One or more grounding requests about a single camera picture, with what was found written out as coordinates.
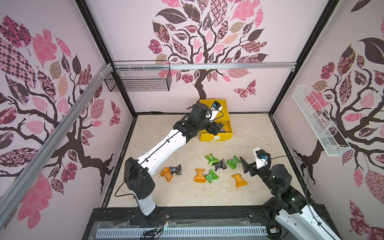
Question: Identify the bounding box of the yellow plastic drawer cabinet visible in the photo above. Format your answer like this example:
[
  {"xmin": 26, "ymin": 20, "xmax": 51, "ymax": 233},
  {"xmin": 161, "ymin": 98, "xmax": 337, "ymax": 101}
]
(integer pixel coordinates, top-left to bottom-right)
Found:
[{"xmin": 198, "ymin": 98, "xmax": 234, "ymax": 142}]

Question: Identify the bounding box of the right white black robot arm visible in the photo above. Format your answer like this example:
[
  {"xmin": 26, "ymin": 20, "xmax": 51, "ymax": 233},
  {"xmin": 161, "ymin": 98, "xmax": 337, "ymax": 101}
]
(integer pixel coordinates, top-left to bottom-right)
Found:
[{"xmin": 240, "ymin": 154, "xmax": 340, "ymax": 240}]

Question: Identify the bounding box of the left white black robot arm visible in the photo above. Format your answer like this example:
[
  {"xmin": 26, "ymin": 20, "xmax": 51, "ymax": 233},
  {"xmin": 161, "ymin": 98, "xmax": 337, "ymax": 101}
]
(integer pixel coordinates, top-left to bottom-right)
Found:
[{"xmin": 124, "ymin": 101, "xmax": 224, "ymax": 217}]

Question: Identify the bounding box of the orange cookie packet right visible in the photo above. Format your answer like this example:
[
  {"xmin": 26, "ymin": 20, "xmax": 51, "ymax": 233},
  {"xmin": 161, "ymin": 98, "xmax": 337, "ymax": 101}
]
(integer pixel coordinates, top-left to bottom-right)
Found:
[{"xmin": 231, "ymin": 174, "xmax": 248, "ymax": 188}]

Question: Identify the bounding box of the orange cookie packet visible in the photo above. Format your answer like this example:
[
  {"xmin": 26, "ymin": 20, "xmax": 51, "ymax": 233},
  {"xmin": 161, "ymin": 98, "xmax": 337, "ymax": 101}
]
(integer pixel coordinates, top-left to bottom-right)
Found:
[
  {"xmin": 231, "ymin": 174, "xmax": 248, "ymax": 188},
  {"xmin": 194, "ymin": 169, "xmax": 207, "ymax": 183},
  {"xmin": 161, "ymin": 167, "xmax": 173, "ymax": 182}
]

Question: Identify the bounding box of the green cookie packet right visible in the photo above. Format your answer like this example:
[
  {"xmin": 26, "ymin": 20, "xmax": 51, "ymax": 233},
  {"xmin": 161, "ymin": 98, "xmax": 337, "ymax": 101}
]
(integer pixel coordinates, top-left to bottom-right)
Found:
[{"xmin": 226, "ymin": 156, "xmax": 241, "ymax": 170}]

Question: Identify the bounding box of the green cookie packet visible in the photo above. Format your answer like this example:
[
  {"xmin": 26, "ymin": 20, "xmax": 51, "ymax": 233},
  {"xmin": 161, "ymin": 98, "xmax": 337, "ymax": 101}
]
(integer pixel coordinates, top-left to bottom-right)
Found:
[
  {"xmin": 205, "ymin": 154, "xmax": 220, "ymax": 166},
  {"xmin": 205, "ymin": 169, "xmax": 219, "ymax": 184},
  {"xmin": 226, "ymin": 156, "xmax": 241, "ymax": 170}
]

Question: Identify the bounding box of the green cookie packet upper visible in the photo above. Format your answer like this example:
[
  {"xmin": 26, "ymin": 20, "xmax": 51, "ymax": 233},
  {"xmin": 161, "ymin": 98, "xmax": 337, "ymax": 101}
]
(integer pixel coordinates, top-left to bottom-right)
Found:
[{"xmin": 205, "ymin": 154, "xmax": 220, "ymax": 166}]

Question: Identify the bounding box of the green cookie packet centre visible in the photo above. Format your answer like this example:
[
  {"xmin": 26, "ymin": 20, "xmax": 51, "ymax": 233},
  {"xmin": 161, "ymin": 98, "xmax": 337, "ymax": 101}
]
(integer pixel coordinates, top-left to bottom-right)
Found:
[{"xmin": 205, "ymin": 169, "xmax": 219, "ymax": 184}]

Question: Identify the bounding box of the orange cookie packet centre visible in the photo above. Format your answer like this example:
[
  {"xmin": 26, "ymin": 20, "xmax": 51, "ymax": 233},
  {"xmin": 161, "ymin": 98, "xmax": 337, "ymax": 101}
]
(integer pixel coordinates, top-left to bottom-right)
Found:
[{"xmin": 194, "ymin": 169, "xmax": 207, "ymax": 183}]

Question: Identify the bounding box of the orange cookie packet left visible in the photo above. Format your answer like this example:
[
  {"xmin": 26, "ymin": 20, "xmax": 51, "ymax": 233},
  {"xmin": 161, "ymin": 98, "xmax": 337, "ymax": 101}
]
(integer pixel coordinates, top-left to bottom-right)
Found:
[{"xmin": 161, "ymin": 167, "xmax": 173, "ymax": 182}]

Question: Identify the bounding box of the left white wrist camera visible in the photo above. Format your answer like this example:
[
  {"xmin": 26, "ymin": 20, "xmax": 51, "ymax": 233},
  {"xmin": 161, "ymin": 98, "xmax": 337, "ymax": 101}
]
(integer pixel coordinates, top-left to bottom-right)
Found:
[{"xmin": 210, "ymin": 101, "xmax": 225, "ymax": 121}]

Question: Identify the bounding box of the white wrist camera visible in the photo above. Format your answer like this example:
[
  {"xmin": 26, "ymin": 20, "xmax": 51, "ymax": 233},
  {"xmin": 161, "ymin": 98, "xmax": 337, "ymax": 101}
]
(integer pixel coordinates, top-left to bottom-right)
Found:
[
  {"xmin": 253, "ymin": 148, "xmax": 272, "ymax": 170},
  {"xmin": 210, "ymin": 101, "xmax": 225, "ymax": 121}
]

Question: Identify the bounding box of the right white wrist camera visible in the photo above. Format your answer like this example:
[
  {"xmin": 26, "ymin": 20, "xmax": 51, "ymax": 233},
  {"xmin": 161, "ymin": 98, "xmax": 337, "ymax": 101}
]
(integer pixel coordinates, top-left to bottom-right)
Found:
[{"xmin": 253, "ymin": 148, "xmax": 272, "ymax": 170}]

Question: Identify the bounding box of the white slotted cable duct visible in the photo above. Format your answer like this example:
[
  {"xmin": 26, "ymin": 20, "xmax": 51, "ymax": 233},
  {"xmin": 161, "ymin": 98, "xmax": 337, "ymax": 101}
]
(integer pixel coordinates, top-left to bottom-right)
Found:
[{"xmin": 95, "ymin": 226, "xmax": 268, "ymax": 240}]

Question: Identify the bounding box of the black wire basket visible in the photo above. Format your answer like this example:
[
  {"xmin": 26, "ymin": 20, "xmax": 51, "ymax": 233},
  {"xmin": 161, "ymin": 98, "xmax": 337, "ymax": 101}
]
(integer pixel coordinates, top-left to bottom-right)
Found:
[{"xmin": 105, "ymin": 60, "xmax": 172, "ymax": 92}]

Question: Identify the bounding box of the white wire shelf basket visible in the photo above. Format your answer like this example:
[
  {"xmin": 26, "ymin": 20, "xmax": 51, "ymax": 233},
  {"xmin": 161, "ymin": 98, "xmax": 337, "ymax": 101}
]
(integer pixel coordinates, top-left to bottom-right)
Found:
[{"xmin": 292, "ymin": 85, "xmax": 352, "ymax": 157}]

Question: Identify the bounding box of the aluminium rail back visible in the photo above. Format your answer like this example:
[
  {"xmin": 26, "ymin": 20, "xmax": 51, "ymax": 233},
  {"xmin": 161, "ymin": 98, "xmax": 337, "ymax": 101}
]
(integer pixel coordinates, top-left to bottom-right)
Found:
[{"xmin": 113, "ymin": 60, "xmax": 297, "ymax": 71}]

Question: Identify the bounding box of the aluminium rail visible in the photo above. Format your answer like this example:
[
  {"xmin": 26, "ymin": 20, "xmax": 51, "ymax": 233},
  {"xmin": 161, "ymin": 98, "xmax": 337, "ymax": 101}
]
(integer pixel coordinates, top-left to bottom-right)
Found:
[
  {"xmin": 1, "ymin": 63, "xmax": 113, "ymax": 228},
  {"xmin": 113, "ymin": 60, "xmax": 297, "ymax": 71}
]

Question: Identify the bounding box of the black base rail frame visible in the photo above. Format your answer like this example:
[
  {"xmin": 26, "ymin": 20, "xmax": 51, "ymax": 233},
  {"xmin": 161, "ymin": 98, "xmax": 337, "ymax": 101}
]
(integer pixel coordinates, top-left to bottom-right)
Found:
[{"xmin": 82, "ymin": 204, "xmax": 281, "ymax": 240}]

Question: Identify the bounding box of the aluminium rail left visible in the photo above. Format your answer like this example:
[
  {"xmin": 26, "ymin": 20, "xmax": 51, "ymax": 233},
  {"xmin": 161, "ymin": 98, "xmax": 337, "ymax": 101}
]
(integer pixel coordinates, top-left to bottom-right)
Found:
[{"xmin": 1, "ymin": 63, "xmax": 113, "ymax": 228}]

